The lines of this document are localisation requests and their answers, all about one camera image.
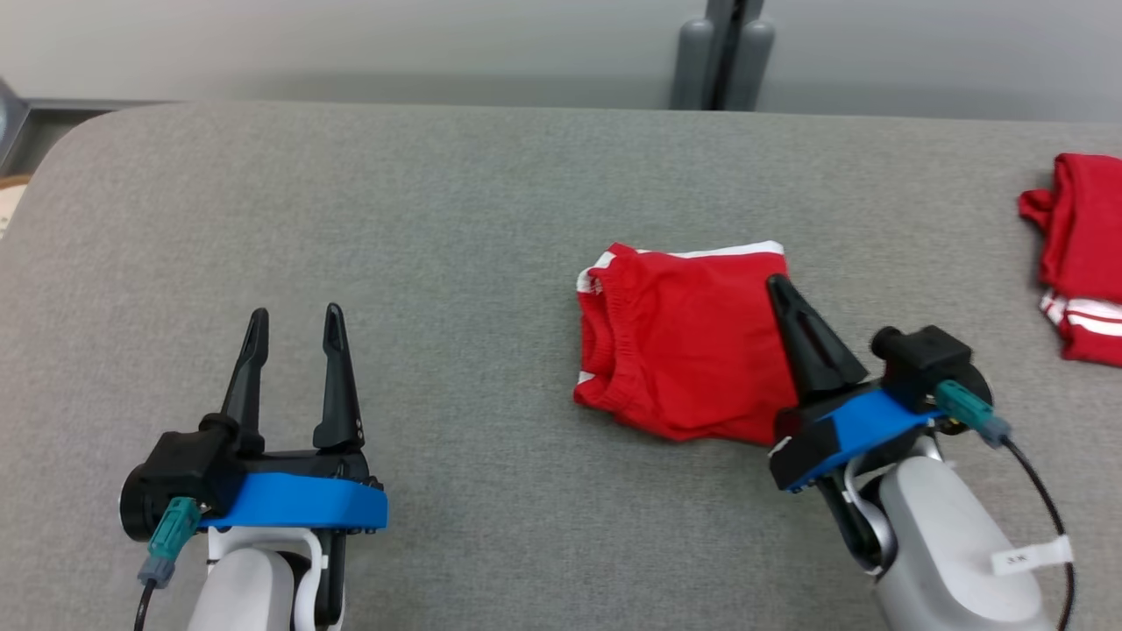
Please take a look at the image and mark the red shorts white side stripes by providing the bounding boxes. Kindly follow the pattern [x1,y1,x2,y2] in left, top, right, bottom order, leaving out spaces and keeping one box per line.
[572,240,803,446]

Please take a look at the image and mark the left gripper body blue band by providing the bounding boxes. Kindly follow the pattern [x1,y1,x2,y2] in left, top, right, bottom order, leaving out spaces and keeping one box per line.
[120,452,388,628]

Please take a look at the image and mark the grey cylinder post foot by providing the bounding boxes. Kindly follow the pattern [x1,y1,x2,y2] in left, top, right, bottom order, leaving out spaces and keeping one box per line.
[671,18,718,110]
[726,19,777,112]

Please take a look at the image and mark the grey partition post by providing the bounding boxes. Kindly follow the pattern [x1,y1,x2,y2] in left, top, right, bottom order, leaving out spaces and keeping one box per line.
[706,0,765,110]

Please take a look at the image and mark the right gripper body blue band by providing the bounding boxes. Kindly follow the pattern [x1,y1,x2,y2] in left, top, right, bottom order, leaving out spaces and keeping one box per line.
[769,387,944,493]

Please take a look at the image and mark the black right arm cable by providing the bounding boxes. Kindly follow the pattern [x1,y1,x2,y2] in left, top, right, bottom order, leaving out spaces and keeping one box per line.
[1004,436,1077,631]

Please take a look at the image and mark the grey metal frame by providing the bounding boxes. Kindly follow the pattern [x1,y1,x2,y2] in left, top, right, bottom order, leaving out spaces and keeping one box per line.
[0,77,172,176]

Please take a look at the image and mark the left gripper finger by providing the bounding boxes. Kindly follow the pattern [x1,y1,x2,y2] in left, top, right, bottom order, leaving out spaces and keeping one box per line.
[200,308,271,455]
[313,303,367,451]

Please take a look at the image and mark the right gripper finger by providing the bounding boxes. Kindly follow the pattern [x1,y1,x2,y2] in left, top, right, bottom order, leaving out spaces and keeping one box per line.
[779,275,870,401]
[765,274,830,409]

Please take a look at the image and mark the red jersey shirt white sleeves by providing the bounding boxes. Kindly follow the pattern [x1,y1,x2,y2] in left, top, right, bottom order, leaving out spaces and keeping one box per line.
[1017,153,1122,367]

